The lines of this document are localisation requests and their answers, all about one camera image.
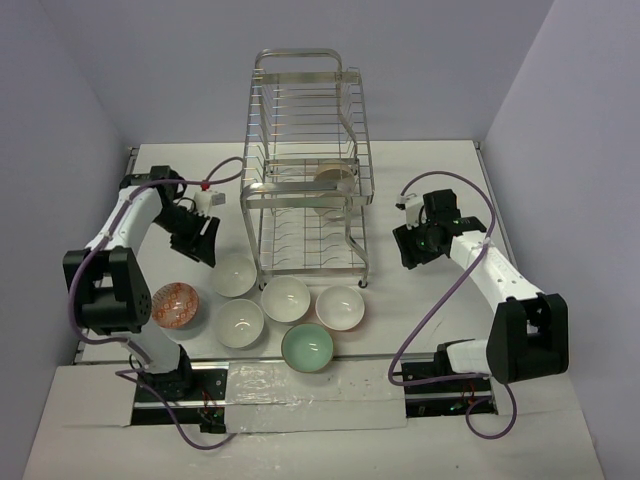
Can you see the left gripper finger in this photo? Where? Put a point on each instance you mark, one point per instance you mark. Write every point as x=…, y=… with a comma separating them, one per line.
x=205, y=241
x=185, y=246

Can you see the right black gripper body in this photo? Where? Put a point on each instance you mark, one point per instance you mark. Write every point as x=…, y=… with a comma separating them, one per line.
x=424, y=233

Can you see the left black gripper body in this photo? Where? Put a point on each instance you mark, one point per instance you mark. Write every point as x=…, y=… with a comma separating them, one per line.
x=195, y=232

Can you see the white bowl beige outside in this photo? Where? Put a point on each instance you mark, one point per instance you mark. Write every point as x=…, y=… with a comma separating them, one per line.
x=334, y=170

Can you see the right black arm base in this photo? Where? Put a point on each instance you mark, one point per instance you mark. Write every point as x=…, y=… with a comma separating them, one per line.
x=449, y=398

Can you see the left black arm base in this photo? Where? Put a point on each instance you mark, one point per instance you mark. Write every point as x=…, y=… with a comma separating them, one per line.
x=203, y=406

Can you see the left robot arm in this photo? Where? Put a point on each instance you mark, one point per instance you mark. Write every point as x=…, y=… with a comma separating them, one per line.
x=165, y=365

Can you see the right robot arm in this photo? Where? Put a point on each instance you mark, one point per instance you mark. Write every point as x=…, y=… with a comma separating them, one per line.
x=529, y=336

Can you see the steel two-tier dish rack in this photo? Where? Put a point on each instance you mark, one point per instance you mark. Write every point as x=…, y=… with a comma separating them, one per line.
x=305, y=107

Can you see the red patterned bowl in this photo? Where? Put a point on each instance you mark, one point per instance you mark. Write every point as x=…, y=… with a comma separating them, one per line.
x=174, y=305

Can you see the white bowl pink rim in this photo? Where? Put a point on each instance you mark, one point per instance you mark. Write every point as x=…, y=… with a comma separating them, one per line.
x=340, y=308

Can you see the pale green bowl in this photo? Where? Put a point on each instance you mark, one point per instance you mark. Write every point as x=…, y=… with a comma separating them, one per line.
x=307, y=348

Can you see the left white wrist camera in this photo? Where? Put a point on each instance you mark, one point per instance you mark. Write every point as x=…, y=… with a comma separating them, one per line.
x=206, y=198

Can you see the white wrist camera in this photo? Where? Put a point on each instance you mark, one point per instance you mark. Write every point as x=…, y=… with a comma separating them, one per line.
x=413, y=207
x=206, y=198

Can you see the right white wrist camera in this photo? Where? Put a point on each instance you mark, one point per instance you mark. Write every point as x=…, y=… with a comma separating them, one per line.
x=413, y=207

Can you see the aluminium table edge rail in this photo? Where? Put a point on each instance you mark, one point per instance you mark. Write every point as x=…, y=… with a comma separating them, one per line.
x=100, y=300

